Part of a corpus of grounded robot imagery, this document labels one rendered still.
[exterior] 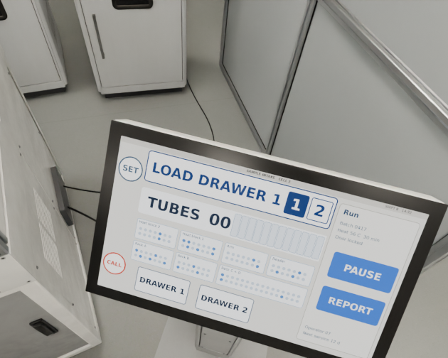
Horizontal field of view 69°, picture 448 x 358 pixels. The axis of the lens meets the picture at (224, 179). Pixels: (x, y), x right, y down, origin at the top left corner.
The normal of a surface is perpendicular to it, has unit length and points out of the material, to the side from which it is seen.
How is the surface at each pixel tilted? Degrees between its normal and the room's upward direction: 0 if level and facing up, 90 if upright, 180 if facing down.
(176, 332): 5
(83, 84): 0
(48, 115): 0
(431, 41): 90
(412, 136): 90
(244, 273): 50
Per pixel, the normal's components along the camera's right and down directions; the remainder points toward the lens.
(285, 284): -0.14, 0.20
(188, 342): 0.09, -0.60
